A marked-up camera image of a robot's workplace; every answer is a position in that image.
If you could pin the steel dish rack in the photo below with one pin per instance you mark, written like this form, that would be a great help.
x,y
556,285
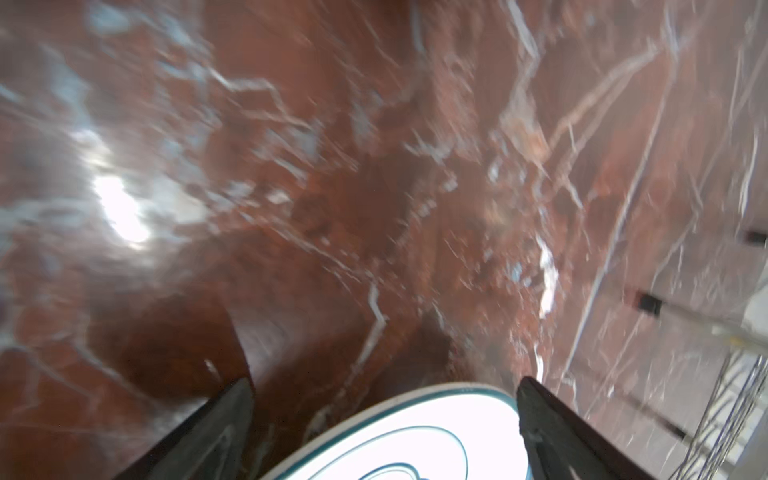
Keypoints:
x,y
700,399

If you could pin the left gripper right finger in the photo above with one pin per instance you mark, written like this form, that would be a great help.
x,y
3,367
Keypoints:
x,y
561,445

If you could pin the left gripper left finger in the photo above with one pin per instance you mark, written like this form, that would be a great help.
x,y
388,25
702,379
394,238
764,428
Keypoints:
x,y
207,445

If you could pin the white plate black emblem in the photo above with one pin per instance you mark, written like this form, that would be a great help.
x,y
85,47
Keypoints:
x,y
447,431

